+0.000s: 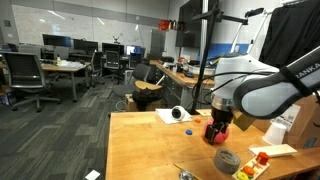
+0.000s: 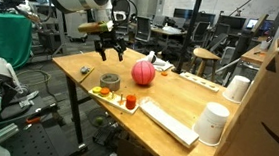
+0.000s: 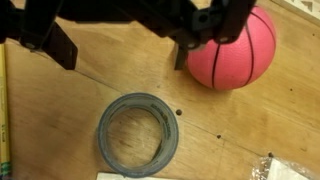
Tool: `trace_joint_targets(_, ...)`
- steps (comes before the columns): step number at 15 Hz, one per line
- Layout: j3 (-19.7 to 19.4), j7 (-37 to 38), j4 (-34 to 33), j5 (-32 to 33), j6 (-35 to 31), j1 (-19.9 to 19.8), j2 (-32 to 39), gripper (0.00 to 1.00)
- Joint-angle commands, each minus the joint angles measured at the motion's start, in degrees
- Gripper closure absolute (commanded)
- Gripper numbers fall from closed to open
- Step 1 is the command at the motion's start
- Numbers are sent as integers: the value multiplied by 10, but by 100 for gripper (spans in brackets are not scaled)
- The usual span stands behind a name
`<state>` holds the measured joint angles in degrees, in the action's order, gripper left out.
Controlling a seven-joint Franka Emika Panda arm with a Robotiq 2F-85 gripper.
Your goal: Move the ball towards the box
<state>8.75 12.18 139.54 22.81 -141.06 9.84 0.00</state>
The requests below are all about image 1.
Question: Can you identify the black bag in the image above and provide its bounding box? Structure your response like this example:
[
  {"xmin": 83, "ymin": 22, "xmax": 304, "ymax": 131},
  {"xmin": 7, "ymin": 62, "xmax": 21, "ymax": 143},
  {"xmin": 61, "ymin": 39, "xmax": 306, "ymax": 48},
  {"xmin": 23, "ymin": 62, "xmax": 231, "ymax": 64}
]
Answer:
[{"xmin": 132, "ymin": 88, "xmax": 163, "ymax": 112}]

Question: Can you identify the black computer monitor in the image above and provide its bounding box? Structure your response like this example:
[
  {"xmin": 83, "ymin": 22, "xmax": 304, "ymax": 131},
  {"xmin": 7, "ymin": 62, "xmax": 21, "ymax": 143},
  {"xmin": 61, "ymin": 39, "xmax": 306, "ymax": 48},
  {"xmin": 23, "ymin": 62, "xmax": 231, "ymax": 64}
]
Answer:
[
  {"xmin": 73, "ymin": 38, "xmax": 99, "ymax": 53},
  {"xmin": 101, "ymin": 42, "xmax": 125, "ymax": 56},
  {"xmin": 42, "ymin": 33, "xmax": 72, "ymax": 48}
]

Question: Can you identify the round wooden stool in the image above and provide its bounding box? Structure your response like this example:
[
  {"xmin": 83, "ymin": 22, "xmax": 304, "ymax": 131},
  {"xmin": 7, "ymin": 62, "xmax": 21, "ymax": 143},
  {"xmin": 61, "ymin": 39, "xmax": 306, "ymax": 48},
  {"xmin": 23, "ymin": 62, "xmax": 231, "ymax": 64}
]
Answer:
[{"xmin": 134, "ymin": 79, "xmax": 163, "ymax": 113}]

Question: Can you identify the orange ring block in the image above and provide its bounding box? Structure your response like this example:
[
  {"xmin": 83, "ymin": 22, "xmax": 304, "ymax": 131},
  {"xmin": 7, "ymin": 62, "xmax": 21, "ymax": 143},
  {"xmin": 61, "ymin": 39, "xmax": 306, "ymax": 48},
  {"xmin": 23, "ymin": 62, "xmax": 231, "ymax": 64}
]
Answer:
[{"xmin": 242, "ymin": 165, "xmax": 256, "ymax": 176}]

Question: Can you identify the grey duct tape roll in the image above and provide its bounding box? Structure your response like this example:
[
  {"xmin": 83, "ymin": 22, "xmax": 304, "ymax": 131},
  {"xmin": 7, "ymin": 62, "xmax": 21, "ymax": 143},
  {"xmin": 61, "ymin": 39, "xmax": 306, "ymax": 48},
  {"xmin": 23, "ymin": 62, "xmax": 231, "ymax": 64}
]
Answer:
[{"xmin": 213, "ymin": 147, "xmax": 242, "ymax": 175}]

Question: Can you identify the pink rubber ball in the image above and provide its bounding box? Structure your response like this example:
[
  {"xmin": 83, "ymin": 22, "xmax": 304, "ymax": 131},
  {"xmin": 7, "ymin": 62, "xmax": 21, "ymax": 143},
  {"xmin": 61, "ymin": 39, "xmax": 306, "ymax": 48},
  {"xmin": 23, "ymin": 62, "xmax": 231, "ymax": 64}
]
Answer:
[{"xmin": 203, "ymin": 120, "xmax": 230, "ymax": 145}]

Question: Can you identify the wooden peg toy board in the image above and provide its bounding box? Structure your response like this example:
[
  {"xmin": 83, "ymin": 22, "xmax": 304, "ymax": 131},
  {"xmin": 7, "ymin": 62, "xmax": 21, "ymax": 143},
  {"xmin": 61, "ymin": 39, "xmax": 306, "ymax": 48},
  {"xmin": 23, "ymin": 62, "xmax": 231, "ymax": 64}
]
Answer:
[{"xmin": 231, "ymin": 156, "xmax": 271, "ymax": 180}]

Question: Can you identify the long white flat board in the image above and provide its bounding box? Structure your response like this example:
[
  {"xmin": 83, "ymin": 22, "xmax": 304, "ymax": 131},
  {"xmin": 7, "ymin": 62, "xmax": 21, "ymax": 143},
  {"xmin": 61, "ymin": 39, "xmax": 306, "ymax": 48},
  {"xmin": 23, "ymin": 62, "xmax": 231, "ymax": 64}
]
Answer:
[{"xmin": 248, "ymin": 143, "xmax": 298, "ymax": 158}]

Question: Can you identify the long wooden workbench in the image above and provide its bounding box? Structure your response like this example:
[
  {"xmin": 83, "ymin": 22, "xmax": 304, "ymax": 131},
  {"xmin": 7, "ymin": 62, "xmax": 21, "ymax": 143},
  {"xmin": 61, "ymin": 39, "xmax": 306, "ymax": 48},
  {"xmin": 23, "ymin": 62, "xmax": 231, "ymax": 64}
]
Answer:
[{"xmin": 149, "ymin": 59, "xmax": 216, "ymax": 108}]

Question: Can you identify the light wooden desk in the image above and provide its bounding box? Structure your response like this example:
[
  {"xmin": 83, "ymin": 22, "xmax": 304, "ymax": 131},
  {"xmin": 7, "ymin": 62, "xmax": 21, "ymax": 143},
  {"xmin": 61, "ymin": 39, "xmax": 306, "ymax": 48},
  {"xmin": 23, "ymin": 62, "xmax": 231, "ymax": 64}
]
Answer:
[{"xmin": 41, "ymin": 61, "xmax": 91, "ymax": 103}]

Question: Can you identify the black metal pole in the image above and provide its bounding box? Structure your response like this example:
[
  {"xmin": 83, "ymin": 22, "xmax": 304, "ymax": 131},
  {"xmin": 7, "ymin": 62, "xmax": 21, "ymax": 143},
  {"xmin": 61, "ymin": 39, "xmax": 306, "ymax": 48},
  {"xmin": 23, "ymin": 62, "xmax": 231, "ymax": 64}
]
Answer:
[{"xmin": 189, "ymin": 0, "xmax": 249, "ymax": 115}]

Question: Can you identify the black hanging cloth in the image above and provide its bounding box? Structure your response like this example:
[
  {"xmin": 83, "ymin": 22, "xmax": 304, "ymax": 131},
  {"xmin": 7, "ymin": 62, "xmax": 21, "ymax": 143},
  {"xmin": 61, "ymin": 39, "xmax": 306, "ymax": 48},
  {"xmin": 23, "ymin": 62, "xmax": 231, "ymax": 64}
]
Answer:
[{"xmin": 259, "ymin": 0, "xmax": 320, "ymax": 69}]

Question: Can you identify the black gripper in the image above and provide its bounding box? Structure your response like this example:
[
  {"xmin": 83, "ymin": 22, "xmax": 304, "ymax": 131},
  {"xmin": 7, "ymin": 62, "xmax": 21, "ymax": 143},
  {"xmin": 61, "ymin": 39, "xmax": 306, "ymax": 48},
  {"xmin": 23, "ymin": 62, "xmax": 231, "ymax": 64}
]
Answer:
[{"xmin": 204, "ymin": 107, "xmax": 234, "ymax": 146}]

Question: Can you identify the white paper cup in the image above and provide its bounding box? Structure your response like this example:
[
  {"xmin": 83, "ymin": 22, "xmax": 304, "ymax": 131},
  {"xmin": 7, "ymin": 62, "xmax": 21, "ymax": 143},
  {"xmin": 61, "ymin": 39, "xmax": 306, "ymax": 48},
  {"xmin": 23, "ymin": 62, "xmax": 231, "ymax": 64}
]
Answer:
[{"xmin": 262, "ymin": 121, "xmax": 288, "ymax": 146}]

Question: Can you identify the wooden strip with holes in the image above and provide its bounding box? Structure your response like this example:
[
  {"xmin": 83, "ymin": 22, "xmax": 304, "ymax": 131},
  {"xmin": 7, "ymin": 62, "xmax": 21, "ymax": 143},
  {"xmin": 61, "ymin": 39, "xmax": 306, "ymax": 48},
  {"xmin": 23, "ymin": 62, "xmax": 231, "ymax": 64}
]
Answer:
[{"xmin": 196, "ymin": 109, "xmax": 213, "ymax": 117}]

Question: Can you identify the dark fabric office chair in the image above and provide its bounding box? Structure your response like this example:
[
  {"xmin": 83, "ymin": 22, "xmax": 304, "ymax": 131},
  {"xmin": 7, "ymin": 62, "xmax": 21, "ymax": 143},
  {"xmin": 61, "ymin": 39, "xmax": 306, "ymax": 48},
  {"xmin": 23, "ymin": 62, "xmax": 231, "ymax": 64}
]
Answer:
[{"xmin": 111, "ymin": 63, "xmax": 152, "ymax": 98}]

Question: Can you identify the yellow pencil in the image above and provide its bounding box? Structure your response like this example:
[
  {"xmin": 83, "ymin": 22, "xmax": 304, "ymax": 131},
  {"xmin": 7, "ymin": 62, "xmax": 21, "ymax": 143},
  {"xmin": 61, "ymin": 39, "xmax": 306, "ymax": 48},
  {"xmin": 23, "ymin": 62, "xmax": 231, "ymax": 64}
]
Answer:
[{"xmin": 173, "ymin": 162, "xmax": 188, "ymax": 173}]

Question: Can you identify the white paper scrap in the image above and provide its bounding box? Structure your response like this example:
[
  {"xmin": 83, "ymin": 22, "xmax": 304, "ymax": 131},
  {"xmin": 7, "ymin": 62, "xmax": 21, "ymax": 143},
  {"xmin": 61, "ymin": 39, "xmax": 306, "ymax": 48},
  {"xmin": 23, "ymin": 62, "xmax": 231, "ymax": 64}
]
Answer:
[{"xmin": 84, "ymin": 169, "xmax": 101, "ymax": 180}]

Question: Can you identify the large cardboard box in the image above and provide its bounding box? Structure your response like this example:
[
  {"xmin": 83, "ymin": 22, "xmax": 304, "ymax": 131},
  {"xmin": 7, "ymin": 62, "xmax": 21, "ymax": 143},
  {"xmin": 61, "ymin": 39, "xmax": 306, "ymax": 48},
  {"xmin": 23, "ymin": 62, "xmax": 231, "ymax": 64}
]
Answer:
[{"xmin": 252, "ymin": 94, "xmax": 320, "ymax": 151}]

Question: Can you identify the crumpled silver foil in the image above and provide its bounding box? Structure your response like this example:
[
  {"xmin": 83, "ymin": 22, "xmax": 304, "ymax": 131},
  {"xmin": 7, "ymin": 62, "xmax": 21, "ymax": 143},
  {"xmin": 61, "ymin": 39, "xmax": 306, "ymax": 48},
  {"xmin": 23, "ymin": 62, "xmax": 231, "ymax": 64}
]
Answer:
[{"xmin": 178, "ymin": 169, "xmax": 194, "ymax": 180}]

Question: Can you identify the white paper sheet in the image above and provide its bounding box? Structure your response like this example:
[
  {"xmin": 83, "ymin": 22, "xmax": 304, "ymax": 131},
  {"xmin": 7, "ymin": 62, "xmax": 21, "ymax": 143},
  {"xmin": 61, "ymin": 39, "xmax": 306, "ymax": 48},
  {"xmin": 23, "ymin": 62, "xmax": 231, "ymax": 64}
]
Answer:
[{"xmin": 155, "ymin": 107, "xmax": 194, "ymax": 125}]

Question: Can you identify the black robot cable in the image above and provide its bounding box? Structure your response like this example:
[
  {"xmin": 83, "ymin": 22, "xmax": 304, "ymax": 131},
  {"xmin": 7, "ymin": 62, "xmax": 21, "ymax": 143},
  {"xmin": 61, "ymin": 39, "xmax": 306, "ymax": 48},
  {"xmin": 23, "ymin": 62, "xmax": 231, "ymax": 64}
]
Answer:
[{"xmin": 191, "ymin": 70, "xmax": 278, "ymax": 105}]

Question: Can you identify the yellow-green ring block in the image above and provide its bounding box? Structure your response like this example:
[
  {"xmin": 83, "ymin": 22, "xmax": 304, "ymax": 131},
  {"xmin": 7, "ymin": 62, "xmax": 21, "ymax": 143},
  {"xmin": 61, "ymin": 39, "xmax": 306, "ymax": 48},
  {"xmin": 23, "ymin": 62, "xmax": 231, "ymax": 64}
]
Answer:
[{"xmin": 235, "ymin": 170, "xmax": 250, "ymax": 180}]

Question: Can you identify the grey office chair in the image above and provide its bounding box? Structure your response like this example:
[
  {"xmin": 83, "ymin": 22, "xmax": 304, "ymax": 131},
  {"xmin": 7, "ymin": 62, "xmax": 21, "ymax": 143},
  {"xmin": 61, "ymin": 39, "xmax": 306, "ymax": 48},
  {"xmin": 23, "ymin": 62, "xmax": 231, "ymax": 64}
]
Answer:
[{"xmin": 0, "ymin": 51, "xmax": 62, "ymax": 113}]

